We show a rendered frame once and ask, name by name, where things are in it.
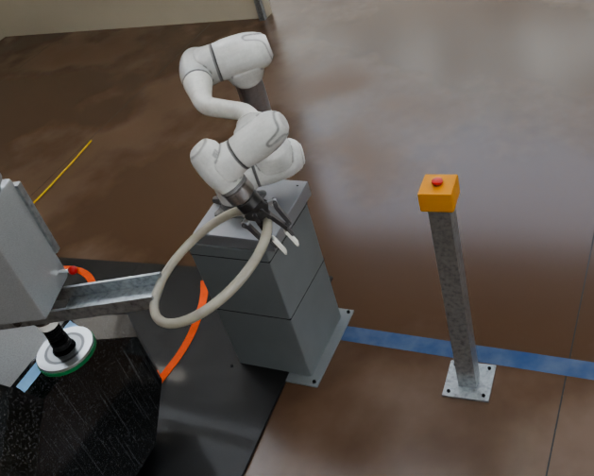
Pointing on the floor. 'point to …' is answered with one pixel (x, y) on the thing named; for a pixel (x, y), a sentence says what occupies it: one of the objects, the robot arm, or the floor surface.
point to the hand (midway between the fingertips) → (285, 241)
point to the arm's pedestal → (279, 304)
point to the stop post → (454, 291)
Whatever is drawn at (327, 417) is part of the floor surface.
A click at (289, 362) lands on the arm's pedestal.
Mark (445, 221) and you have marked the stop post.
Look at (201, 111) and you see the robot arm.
